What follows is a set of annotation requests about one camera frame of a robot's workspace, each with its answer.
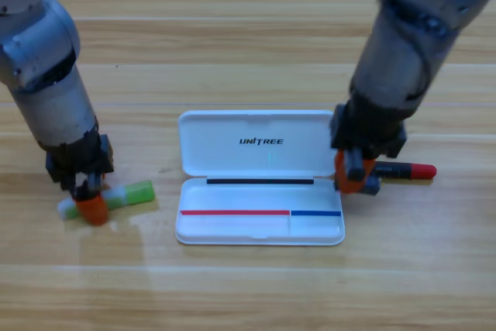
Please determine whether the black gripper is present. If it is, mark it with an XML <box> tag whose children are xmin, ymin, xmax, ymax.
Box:
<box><xmin>329</xmin><ymin>92</ymin><xmax>408</xmax><ymax>195</ymax></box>
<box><xmin>45</xmin><ymin>131</ymin><xmax>115</xmax><ymax>226</ymax></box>

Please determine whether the green and white highlighter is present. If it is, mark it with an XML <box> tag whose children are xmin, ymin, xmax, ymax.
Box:
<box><xmin>57</xmin><ymin>180</ymin><xmax>157</xmax><ymax>222</ymax></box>

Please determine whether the black and red marker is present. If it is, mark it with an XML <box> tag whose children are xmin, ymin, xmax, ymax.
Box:
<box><xmin>374</xmin><ymin>160</ymin><xmax>438</xmax><ymax>181</ymax></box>

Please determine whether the white Unitree pencil case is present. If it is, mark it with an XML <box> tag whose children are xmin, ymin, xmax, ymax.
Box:
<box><xmin>174</xmin><ymin>109</ymin><xmax>346</xmax><ymax>247</ymax></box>

